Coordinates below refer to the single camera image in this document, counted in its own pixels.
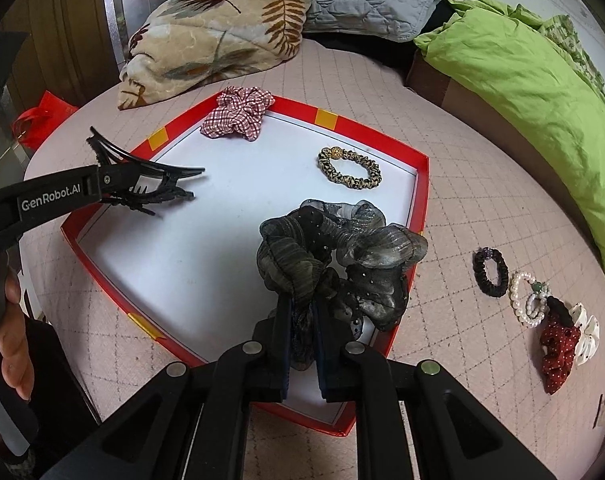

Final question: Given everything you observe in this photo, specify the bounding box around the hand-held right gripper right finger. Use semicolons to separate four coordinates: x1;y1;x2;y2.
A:
313;297;558;480

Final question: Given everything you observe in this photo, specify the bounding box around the black hair claw clip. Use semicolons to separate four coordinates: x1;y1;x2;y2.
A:
86;127;206;217

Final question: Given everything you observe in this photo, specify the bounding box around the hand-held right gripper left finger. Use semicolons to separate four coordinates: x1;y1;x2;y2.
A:
37;295;290;480

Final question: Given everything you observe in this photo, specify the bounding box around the large mixed pearl bracelet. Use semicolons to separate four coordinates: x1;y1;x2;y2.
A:
525;282;552;330

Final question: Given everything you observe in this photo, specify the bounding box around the red box with white inside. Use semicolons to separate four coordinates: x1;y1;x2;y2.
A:
60;92;430;437

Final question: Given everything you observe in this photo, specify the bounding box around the person's left hand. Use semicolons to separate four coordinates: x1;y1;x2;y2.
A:
0;270;36;402

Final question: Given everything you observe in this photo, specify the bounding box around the wooden door frame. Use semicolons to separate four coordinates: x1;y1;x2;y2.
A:
0;0;110;126

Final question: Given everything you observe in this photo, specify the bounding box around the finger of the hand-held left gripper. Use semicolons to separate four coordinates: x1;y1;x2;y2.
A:
82;162;153;202

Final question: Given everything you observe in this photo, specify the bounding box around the red plaid scrunchie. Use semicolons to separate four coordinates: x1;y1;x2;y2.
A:
200;86;274;142

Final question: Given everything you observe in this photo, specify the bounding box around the small white bead bracelet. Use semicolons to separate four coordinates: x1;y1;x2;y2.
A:
509;270;539;324

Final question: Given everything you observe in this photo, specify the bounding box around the red polka dot scrunchie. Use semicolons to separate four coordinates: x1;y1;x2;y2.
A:
539;322;582;395

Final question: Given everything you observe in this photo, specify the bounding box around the pink quilted bedspread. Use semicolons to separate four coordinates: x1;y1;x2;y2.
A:
22;37;605;480

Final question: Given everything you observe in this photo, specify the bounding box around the gold and black scrunchie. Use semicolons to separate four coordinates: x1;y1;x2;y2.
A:
317;146;382;192

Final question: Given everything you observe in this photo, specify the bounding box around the red plastic bag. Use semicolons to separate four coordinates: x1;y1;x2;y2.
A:
12;91;79;145

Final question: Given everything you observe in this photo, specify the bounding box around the white polka dot scrunchie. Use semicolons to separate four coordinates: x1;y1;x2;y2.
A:
567;302;601;367

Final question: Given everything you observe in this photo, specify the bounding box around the thin black scrunchie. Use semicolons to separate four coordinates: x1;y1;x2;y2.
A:
473;247;509;300

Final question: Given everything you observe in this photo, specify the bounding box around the leaf pattern pillow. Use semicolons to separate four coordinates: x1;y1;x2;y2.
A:
117;0;319;111

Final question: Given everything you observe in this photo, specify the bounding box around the thick black scrunchie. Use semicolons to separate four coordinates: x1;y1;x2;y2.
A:
547;296;574;327

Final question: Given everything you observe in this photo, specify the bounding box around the large grey organza scrunchie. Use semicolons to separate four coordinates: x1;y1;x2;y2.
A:
256;199;428;372

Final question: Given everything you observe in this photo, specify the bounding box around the green duvet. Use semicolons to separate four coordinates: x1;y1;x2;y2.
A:
413;0;605;282

